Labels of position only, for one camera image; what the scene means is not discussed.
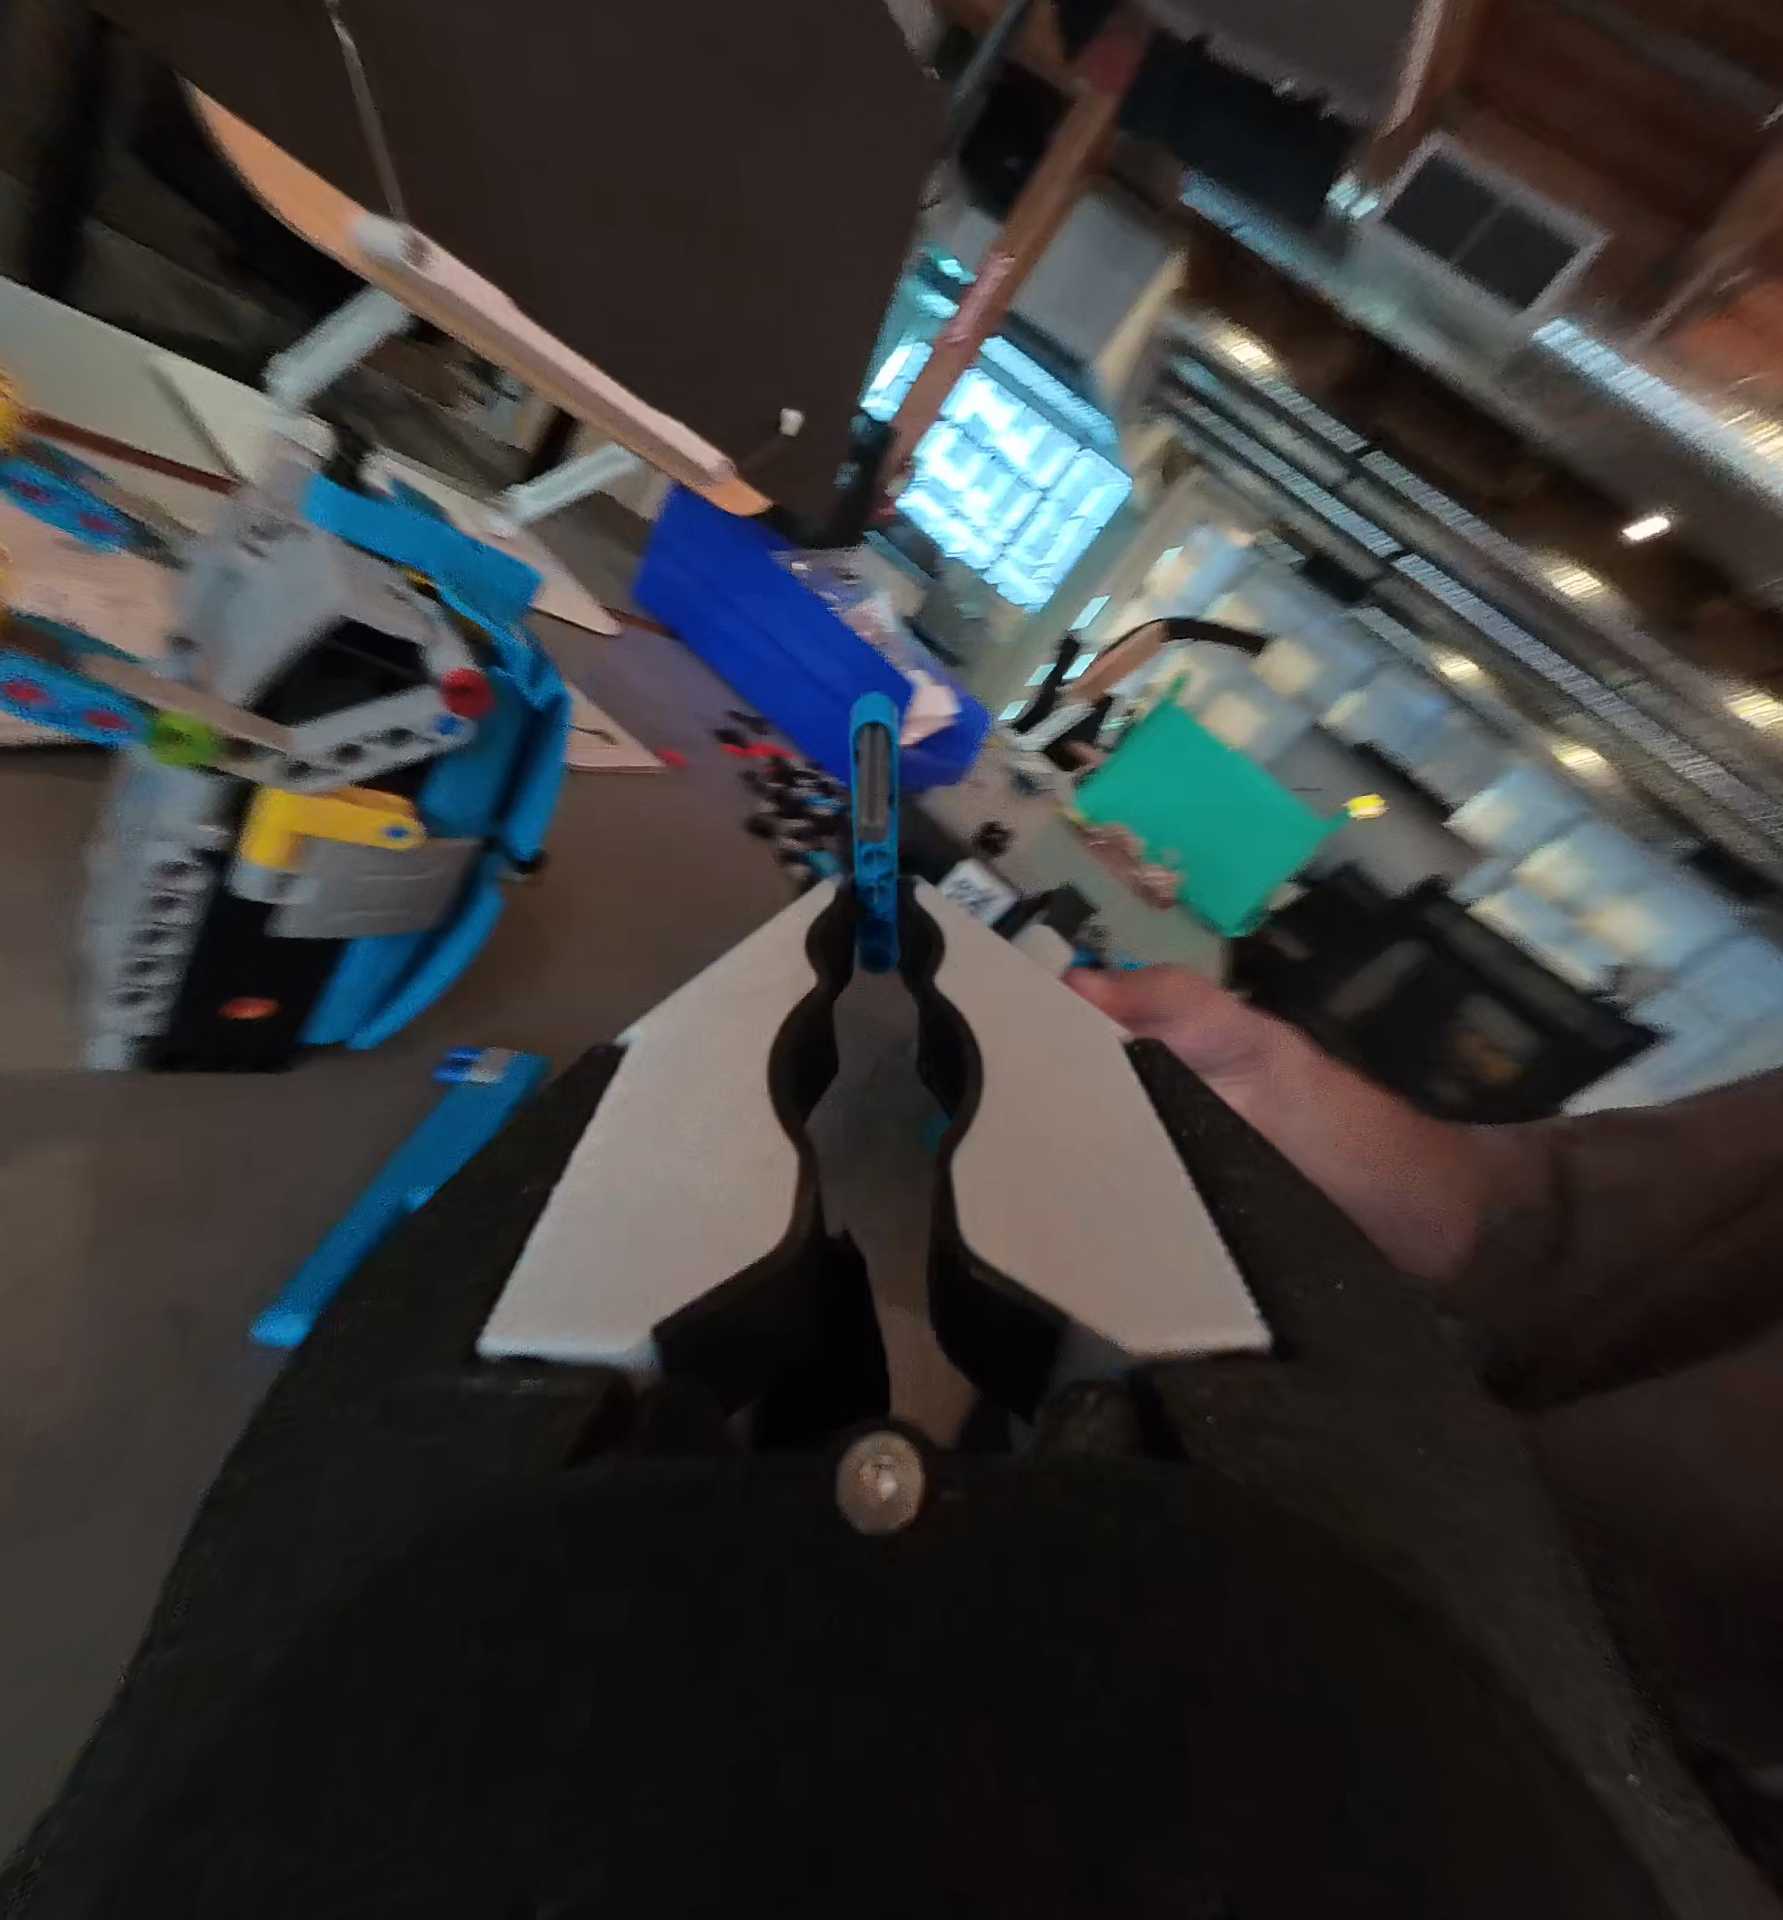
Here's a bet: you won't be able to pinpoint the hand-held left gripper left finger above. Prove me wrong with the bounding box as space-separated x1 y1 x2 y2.
479 875 875 1364

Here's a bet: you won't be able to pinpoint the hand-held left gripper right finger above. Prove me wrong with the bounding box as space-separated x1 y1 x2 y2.
897 876 1272 1364

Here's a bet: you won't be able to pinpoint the short blue beam with pins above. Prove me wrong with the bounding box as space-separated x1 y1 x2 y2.
250 1044 553 1351

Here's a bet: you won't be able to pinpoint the long blue perforated beam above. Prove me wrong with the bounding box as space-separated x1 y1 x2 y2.
845 692 910 972

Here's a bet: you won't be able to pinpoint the pile of small building bricks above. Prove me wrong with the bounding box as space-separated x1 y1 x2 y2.
711 709 855 886

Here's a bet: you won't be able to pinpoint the person's right forearm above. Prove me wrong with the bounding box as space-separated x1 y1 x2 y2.
1281 1048 1783 1412

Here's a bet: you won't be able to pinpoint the grey desk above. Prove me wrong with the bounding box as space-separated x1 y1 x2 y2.
0 590 1221 1920

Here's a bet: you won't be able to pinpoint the person's right hand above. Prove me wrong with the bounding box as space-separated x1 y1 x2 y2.
1061 963 1361 1190

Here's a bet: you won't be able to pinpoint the teal plastic panel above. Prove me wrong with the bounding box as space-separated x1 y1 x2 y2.
1068 695 1350 938

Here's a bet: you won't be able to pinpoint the black mesh office chair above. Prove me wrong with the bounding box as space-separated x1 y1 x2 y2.
1232 866 1657 1123

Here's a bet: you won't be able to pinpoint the blue brick-built toy model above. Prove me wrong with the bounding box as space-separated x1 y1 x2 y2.
0 337 574 1074

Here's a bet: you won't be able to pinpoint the brown and black chair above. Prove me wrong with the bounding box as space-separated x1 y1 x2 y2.
1037 614 1272 729

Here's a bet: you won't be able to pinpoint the blue plastic bin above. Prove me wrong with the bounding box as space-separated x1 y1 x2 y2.
632 483 991 794

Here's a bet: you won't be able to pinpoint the white stand base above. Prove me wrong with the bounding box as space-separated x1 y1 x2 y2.
366 450 626 639

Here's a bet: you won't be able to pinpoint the clear plastic bags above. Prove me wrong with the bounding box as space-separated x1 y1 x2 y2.
769 545 954 743

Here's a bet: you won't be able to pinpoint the paned window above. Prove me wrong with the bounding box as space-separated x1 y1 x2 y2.
861 247 1136 609

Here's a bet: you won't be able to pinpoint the person's brown clothing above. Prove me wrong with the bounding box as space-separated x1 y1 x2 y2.
1491 1349 1783 1920

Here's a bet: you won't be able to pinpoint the black monitor panel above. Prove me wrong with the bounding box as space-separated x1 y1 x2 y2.
87 0 954 519

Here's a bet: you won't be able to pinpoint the white vent grille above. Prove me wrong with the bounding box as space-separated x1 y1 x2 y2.
1370 130 1610 313

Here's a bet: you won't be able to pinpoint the light wooden board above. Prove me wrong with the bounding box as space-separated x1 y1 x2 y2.
178 81 771 519

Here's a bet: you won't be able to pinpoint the silver ventilation duct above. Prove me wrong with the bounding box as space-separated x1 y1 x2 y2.
1177 194 1783 705

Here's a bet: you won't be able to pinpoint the brown post with red label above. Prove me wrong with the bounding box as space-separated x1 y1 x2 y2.
891 13 1150 496

